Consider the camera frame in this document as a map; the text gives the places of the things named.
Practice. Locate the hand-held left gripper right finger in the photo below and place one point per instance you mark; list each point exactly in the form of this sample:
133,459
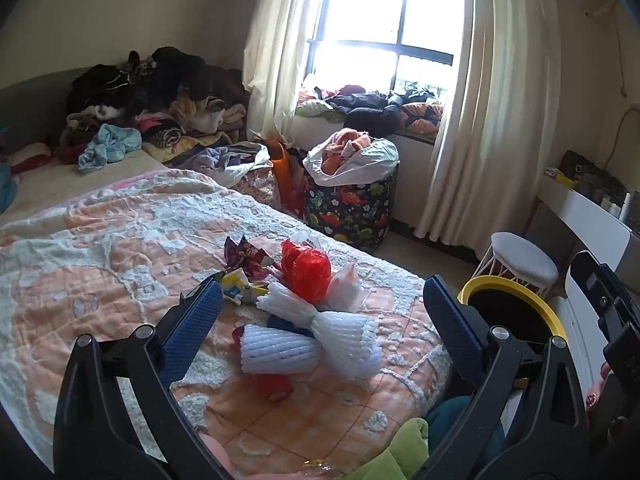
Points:
452,325

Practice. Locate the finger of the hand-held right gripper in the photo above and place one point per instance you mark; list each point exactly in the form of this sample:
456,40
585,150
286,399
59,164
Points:
592,272

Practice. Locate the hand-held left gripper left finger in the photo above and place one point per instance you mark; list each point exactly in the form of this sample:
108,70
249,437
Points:
192,325

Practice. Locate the yellow rimmed waste bin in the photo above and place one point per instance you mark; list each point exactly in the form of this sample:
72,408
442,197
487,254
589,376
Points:
510,305

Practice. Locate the yellow white snack wrapper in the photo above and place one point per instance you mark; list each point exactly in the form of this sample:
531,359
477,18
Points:
240,285

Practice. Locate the white foam fruit net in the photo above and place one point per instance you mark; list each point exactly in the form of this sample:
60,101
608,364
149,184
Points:
275,350
350,340
290,302

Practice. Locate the purple snack wrapper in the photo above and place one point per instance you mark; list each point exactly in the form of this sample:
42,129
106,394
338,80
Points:
245,255

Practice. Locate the dark blue wrapper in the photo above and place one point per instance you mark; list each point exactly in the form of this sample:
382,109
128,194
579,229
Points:
285,322

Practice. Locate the red wrapper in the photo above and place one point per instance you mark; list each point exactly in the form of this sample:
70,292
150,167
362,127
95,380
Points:
275,387

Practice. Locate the clear plastic bag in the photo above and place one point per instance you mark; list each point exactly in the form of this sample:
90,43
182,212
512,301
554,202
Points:
350,285

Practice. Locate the red plastic bag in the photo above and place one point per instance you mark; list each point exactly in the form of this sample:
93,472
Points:
307,270

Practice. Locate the person's right hand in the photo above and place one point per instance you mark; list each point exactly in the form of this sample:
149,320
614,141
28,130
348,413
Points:
597,390

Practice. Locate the person's left hand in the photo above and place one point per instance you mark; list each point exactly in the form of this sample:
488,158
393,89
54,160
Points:
280,472

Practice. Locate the white dressing table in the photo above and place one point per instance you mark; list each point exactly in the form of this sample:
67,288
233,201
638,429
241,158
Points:
585,210

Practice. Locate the white bottle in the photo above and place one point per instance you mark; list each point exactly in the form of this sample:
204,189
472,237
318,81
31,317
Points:
625,207

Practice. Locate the white round stool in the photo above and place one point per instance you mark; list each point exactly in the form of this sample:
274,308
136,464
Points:
520,255

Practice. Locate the yellow box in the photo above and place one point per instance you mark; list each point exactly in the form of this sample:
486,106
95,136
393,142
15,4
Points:
565,180

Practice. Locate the teal fleece garment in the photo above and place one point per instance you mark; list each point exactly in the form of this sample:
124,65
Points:
450,425

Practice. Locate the dark handbag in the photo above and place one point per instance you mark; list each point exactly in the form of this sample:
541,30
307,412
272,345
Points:
585,170

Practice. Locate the orange white textured blanket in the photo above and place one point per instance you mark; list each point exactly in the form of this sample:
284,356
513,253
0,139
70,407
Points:
100,260

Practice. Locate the green plush cloth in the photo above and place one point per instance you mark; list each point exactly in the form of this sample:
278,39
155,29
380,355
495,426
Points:
395,455

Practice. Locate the dinosaur print laundry basket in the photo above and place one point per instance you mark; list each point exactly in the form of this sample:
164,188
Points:
350,210

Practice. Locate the pink floral cushion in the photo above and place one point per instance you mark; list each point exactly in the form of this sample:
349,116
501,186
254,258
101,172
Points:
260,185

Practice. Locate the purple cloth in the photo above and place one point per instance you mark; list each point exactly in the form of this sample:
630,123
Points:
210,160

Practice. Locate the small white plastic bag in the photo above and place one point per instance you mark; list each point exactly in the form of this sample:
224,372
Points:
250,160

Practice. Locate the orange bag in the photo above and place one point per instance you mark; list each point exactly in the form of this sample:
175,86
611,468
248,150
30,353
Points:
285,170

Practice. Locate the large white plastic bag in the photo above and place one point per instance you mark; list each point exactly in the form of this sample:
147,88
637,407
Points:
380,155

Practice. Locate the patterned fleece blanket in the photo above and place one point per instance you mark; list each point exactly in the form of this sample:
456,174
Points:
165,135

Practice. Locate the cream curtain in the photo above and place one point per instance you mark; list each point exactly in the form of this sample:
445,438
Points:
490,110
280,60

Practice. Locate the beige bed sheet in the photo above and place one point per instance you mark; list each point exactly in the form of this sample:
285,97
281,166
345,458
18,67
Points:
60,180

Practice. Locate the light blue garment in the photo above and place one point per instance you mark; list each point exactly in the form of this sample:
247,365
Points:
110,145

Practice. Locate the orange clothes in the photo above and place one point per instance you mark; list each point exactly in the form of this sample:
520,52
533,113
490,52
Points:
335,160

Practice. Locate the cream folded blanket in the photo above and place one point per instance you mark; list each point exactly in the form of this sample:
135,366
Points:
210,120

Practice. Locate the orange black patterned cloth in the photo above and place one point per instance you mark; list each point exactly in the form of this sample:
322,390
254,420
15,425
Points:
422,117

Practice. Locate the dark padded jacket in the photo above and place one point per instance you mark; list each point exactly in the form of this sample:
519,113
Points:
365,110

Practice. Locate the white green bedding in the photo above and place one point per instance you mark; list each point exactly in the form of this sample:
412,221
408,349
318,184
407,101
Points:
312,105

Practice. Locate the pile of dark clothes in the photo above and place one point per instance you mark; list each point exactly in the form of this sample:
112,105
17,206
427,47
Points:
170,70

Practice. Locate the grey headboard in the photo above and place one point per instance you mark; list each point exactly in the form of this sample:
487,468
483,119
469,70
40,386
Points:
30,110

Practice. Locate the window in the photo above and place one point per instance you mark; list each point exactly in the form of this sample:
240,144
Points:
360,0

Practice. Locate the curved frame mirror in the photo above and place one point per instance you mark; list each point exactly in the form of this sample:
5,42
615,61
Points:
631,150

